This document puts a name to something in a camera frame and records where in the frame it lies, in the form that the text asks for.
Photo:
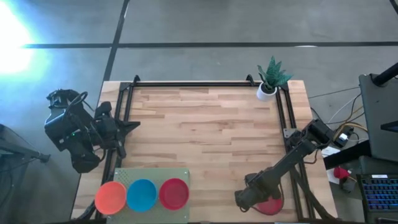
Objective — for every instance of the red plastic mini bowl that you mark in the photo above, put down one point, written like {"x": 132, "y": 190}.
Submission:
{"x": 272, "y": 208}
{"x": 174, "y": 194}

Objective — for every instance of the grey metal stand base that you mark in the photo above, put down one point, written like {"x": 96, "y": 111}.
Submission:
{"x": 379, "y": 118}

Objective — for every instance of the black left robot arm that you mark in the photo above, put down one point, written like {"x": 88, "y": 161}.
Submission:
{"x": 71, "y": 137}

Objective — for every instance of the blue plastic mini bowl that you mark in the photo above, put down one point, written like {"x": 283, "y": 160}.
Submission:
{"x": 142, "y": 195}

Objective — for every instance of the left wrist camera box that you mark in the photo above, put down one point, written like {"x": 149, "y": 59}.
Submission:
{"x": 104, "y": 109}

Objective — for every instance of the laptop with backlit keyboard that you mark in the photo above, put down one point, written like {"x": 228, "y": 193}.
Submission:
{"x": 381, "y": 194}

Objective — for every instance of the white plug adapter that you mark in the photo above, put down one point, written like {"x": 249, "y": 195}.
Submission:
{"x": 343, "y": 137}

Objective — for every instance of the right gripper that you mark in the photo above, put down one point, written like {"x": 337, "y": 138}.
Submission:
{"x": 264, "y": 185}

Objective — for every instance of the black tripod stand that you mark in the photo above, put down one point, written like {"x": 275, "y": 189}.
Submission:
{"x": 25, "y": 151}

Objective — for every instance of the snake plant in white pot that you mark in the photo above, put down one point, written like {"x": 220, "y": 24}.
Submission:
{"x": 265, "y": 91}

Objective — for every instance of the green perforated metal shelf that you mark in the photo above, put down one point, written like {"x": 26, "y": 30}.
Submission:
{"x": 152, "y": 174}

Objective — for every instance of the orange plastic mini bowl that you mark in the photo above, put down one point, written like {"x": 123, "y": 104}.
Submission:
{"x": 110, "y": 198}

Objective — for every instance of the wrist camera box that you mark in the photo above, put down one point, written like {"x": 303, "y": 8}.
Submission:
{"x": 104, "y": 109}
{"x": 245, "y": 200}

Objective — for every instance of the black power box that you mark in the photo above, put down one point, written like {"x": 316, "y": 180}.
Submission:
{"x": 350, "y": 132}

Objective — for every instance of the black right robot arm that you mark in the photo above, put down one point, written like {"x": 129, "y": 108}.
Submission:
{"x": 292, "y": 155}

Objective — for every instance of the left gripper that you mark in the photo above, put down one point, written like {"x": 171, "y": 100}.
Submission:
{"x": 107, "y": 130}

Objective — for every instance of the black stand pole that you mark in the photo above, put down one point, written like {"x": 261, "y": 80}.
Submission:
{"x": 387, "y": 74}

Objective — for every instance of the white paper sheet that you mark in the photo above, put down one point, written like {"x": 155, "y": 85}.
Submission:
{"x": 330, "y": 151}
{"x": 330, "y": 179}

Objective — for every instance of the red emergency stop button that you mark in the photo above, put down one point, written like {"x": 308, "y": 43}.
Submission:
{"x": 341, "y": 173}

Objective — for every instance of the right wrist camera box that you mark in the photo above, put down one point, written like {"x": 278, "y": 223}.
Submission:
{"x": 245, "y": 200}

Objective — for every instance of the black desk bar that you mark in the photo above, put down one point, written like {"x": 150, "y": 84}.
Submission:
{"x": 345, "y": 155}

